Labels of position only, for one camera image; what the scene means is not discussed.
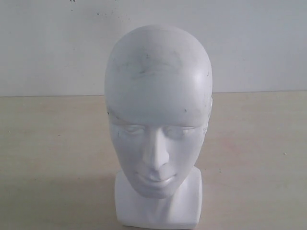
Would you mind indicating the white mannequin head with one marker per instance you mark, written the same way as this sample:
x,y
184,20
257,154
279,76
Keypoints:
x,y
158,92

